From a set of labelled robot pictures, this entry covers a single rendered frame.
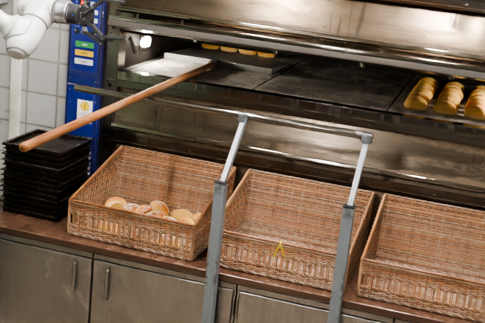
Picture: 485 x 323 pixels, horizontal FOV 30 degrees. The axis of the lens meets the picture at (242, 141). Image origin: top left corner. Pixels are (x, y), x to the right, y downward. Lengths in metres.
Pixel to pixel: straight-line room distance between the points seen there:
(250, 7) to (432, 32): 0.75
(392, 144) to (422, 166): 0.15
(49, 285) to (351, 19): 1.64
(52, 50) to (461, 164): 1.86
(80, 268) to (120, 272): 0.18
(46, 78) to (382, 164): 1.56
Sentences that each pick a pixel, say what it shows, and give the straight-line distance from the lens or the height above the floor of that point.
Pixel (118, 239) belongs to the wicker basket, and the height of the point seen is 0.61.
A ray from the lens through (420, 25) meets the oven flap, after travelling 3.68.
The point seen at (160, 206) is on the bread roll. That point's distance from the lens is 3.92.
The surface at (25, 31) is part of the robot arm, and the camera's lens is 3.40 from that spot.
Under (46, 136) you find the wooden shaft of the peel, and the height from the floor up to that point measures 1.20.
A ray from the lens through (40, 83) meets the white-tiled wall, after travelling 4.23.
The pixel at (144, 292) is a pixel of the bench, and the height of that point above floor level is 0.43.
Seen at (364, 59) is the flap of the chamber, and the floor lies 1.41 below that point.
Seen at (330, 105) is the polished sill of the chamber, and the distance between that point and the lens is 3.77.
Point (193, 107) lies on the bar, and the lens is 3.53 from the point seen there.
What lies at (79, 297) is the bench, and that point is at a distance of 3.78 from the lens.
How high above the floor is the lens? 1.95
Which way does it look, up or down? 15 degrees down
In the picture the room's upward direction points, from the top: 6 degrees clockwise
